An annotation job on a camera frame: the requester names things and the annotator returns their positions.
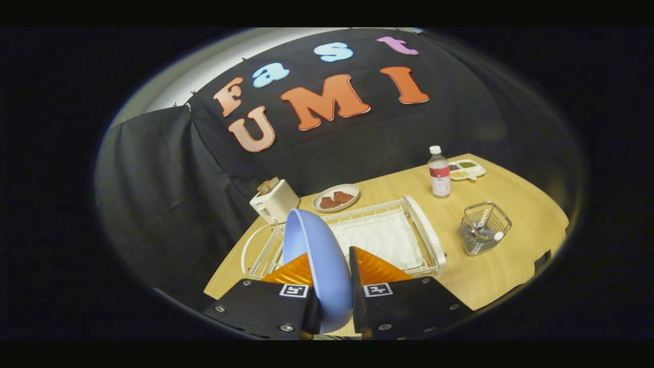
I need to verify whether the white divided condiment tray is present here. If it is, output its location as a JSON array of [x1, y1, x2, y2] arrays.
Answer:
[[448, 159, 486, 181]]

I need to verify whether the blue plate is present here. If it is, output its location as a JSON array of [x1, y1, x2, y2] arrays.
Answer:
[[282, 208, 354, 334]]

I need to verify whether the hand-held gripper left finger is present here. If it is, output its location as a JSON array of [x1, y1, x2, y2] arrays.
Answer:
[[203, 252, 323, 340]]

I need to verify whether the metal wire basket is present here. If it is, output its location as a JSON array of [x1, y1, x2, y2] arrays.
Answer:
[[459, 201, 512, 256]]

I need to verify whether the black backdrop cloth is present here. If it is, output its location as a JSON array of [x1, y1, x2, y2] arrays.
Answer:
[[95, 28, 583, 307]]

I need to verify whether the white toaster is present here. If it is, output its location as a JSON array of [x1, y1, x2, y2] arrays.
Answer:
[[249, 179, 300, 225]]

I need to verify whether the white ribbed drain tray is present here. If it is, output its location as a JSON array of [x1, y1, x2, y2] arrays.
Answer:
[[330, 212, 425, 270]]

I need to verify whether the clear bottle red label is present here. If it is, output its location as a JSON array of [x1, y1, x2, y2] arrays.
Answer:
[[428, 146, 452, 198]]

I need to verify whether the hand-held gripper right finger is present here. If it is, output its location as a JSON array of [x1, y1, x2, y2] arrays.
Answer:
[[349, 246, 473, 340]]

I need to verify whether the white oval plate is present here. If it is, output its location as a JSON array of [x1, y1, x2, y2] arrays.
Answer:
[[312, 184, 360, 213]]

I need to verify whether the white wire dish rack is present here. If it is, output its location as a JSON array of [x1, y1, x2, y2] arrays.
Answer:
[[241, 195, 447, 281]]

